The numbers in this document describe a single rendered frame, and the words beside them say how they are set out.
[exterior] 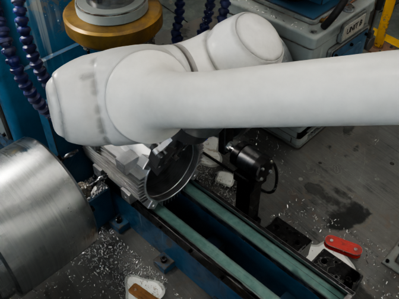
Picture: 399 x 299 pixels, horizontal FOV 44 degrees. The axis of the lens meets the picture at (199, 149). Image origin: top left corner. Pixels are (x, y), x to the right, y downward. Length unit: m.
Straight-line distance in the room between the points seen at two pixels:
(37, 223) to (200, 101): 0.50
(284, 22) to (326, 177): 0.42
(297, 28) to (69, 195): 0.68
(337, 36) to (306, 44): 0.12
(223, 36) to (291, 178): 0.80
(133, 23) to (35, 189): 0.33
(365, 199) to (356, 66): 0.95
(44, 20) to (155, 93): 0.65
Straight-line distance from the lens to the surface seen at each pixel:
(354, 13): 1.34
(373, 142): 1.50
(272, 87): 0.42
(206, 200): 1.11
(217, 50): 0.59
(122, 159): 0.99
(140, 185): 0.99
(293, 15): 1.28
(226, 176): 1.32
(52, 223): 0.88
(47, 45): 1.13
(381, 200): 1.35
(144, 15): 0.91
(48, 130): 1.07
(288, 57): 1.23
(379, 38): 3.45
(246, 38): 0.59
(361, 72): 0.41
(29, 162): 0.90
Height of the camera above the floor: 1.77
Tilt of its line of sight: 44 degrees down
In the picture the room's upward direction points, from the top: straight up
